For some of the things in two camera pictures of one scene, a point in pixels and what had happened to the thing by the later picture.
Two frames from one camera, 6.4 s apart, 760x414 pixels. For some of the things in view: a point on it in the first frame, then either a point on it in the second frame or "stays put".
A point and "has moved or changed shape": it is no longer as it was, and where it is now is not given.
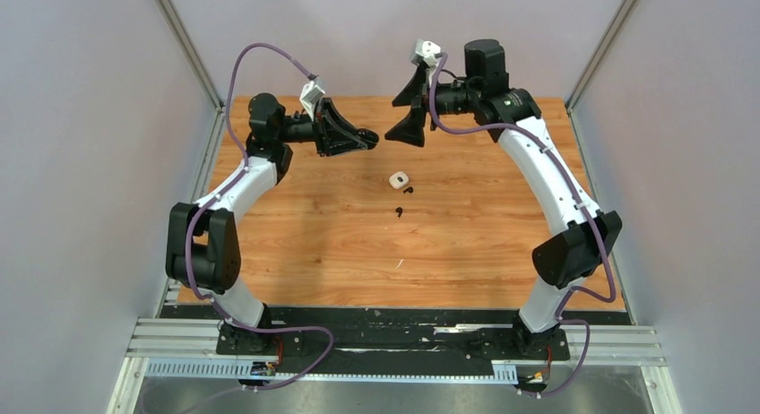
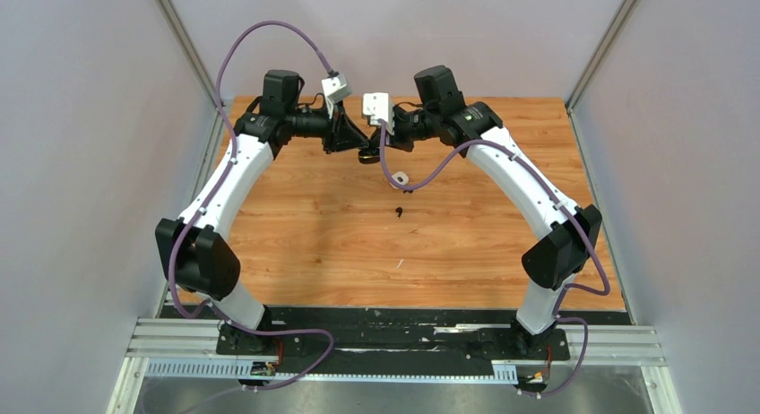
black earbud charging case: (367, 137) has moved or changed shape
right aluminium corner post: (605, 46) stays put
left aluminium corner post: (174, 20) stays put
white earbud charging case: (398, 179) stays put
